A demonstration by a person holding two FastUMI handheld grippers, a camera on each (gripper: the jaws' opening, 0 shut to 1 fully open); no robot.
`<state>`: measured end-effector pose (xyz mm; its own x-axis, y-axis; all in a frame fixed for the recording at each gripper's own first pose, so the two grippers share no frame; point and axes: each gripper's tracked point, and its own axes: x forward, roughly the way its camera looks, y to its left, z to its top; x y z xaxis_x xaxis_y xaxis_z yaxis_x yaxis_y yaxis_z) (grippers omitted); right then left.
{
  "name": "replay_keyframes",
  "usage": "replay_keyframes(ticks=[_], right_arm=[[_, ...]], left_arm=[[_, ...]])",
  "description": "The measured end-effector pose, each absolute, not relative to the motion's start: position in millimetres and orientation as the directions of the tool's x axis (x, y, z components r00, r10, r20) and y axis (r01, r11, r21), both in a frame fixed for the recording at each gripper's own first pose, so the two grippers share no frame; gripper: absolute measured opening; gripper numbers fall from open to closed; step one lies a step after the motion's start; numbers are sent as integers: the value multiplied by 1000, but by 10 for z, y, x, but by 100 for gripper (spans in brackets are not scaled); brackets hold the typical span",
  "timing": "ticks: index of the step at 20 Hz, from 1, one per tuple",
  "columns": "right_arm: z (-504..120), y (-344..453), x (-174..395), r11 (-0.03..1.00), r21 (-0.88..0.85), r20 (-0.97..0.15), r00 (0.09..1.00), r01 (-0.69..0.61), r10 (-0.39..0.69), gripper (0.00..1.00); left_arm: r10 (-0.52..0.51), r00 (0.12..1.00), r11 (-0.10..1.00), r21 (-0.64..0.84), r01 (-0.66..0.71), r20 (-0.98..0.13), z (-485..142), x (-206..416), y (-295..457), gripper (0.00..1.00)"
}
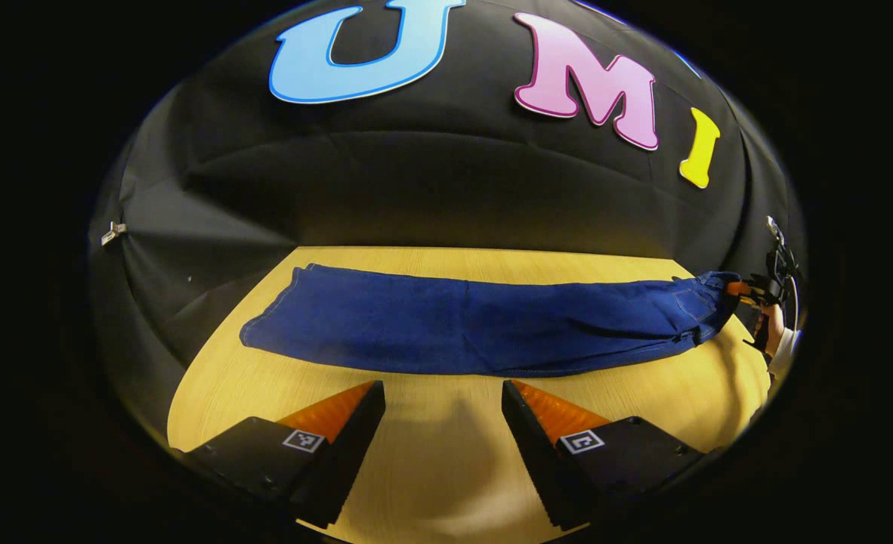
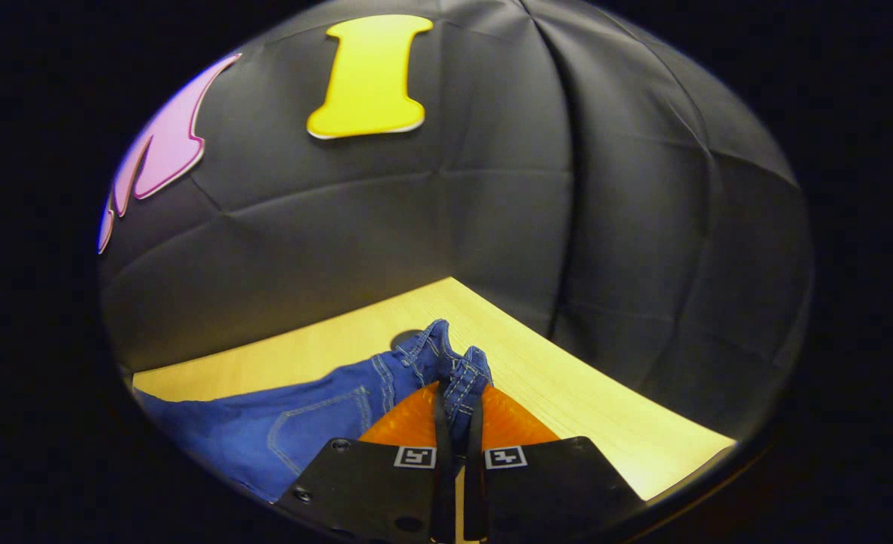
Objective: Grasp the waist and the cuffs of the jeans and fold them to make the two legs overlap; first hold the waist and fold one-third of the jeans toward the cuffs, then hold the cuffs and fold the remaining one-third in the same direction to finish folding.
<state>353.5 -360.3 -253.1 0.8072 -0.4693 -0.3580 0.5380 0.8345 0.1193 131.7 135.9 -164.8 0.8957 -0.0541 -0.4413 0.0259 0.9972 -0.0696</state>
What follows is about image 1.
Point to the black backdrop cloth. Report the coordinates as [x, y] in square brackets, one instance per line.
[416, 174]

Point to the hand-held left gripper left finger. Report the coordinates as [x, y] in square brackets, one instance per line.
[341, 461]

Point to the small silver clip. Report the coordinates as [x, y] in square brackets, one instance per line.
[112, 233]

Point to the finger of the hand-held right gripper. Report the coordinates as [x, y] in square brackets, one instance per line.
[739, 288]

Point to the blue jeans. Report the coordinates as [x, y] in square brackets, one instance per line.
[454, 325]

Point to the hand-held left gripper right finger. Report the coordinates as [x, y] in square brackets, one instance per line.
[541, 461]

